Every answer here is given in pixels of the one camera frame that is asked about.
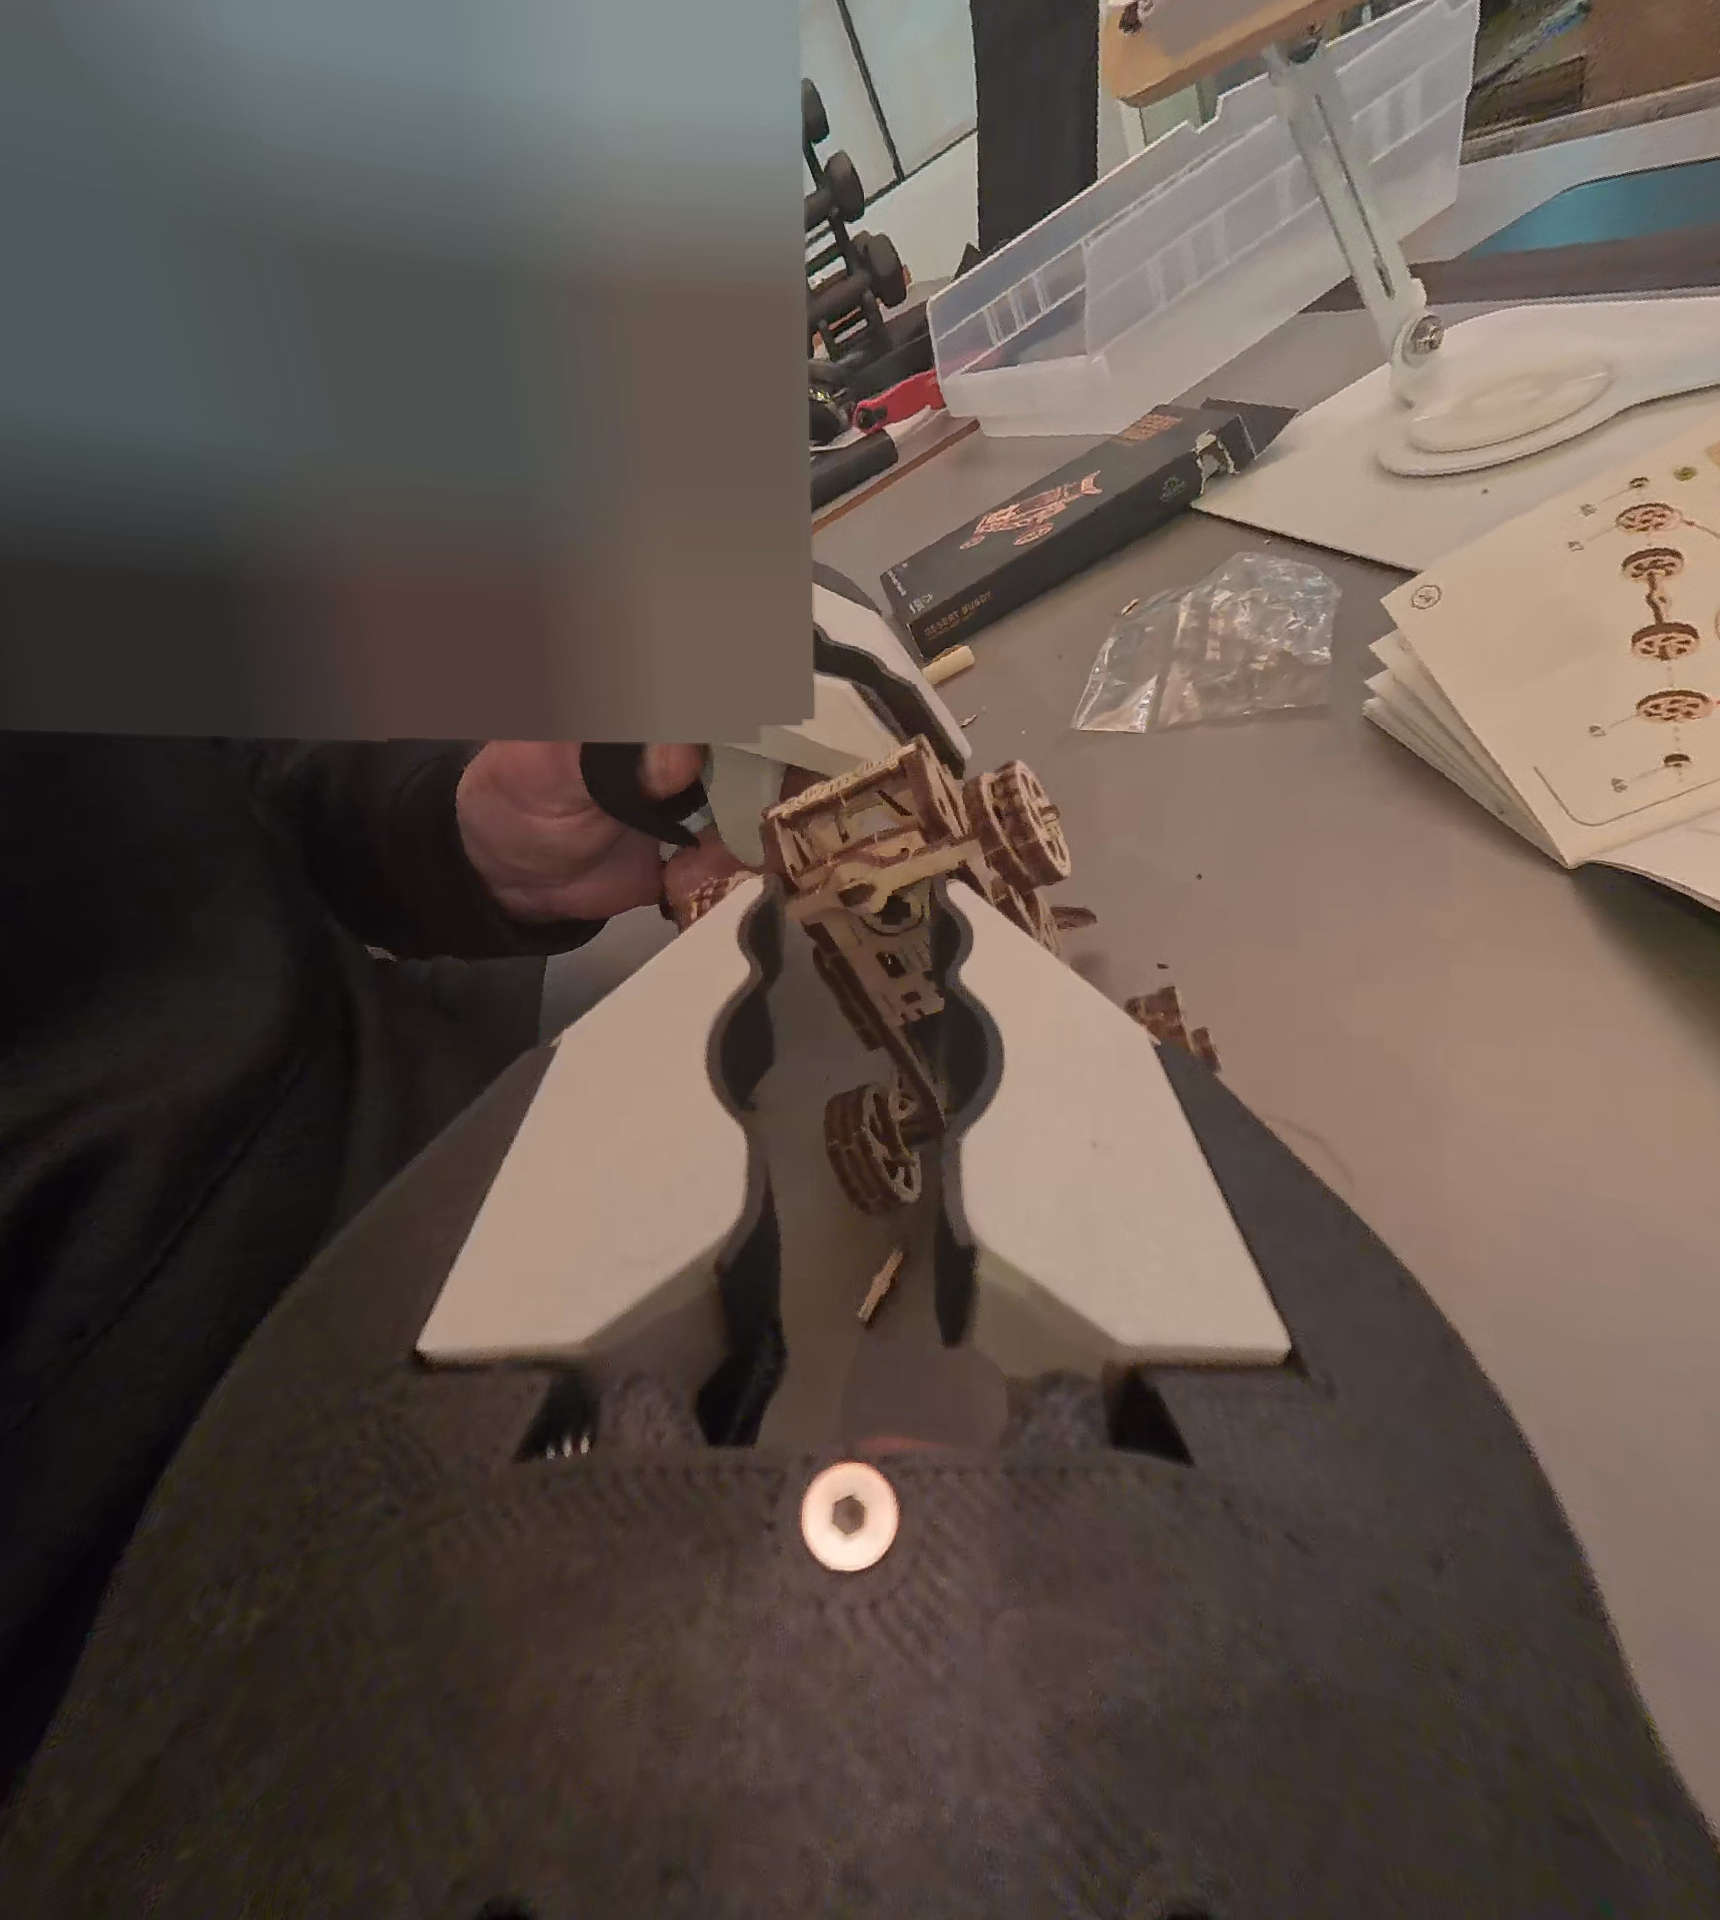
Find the instruction booklet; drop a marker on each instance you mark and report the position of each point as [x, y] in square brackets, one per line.
[1595, 675]

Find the small wooden T pin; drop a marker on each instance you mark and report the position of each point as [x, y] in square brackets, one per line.
[883, 1287]

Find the red clamp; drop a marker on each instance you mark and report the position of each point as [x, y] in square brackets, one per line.
[908, 398]

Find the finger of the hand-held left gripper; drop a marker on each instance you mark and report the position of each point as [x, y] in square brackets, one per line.
[868, 630]
[852, 728]

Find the wooden buggy model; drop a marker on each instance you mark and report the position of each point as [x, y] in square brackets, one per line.
[860, 840]

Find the person's left hand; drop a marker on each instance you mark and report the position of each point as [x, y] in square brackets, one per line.
[531, 840]

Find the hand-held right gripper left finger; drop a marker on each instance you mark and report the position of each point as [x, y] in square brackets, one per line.
[591, 1201]

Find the clear plastic bag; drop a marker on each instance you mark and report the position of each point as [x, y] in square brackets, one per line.
[1220, 644]

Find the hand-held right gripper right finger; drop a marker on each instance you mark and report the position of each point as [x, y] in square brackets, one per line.
[1114, 1201]

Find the black model box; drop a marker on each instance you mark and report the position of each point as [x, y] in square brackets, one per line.
[1040, 525]

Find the clear plastic organiser box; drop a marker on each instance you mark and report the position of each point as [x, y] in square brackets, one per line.
[1174, 255]

